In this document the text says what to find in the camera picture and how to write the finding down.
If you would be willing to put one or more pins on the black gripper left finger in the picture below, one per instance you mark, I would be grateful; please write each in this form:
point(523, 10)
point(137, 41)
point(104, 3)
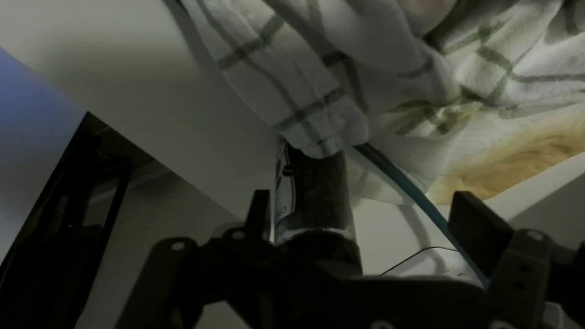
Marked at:
point(183, 286)

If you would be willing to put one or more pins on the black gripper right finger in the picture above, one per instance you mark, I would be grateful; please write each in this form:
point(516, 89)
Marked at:
point(512, 275)

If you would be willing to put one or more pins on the white checkered dish towel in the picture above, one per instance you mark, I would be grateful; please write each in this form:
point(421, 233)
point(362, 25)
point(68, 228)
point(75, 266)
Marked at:
point(390, 61)

